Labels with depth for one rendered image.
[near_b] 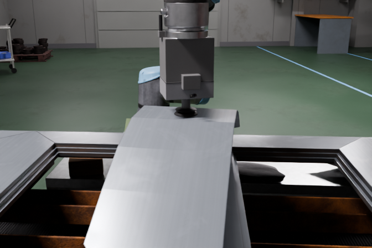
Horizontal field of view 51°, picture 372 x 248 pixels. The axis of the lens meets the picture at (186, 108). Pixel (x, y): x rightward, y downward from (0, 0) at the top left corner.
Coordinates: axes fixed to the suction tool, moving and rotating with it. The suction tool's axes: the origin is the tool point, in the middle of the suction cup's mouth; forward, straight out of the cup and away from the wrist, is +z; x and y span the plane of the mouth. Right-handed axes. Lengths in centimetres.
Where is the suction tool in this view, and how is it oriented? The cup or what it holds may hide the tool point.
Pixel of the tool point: (185, 119)
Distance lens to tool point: 71.6
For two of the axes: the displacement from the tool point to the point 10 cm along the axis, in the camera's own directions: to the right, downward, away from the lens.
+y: 9.7, -0.6, 2.2
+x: -2.2, -2.7, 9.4
